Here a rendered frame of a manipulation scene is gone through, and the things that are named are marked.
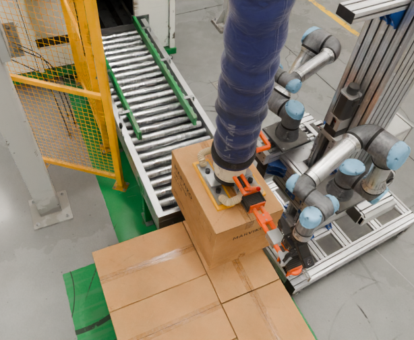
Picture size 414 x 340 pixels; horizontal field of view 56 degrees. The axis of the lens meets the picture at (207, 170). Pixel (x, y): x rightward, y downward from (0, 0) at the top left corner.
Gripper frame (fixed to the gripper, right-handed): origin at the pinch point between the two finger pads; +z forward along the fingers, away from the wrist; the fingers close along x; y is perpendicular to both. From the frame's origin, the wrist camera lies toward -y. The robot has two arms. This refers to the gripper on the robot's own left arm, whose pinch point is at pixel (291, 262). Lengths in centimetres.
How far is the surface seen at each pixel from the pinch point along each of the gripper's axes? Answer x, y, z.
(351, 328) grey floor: -74, -19, 119
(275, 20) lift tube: 2, 48, -88
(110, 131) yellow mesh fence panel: 43, 156, 50
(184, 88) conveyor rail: -32, 195, 58
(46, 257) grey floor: 110, 115, 121
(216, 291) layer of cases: 18, 23, 66
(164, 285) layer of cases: 44, 39, 67
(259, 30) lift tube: 6, 49, -84
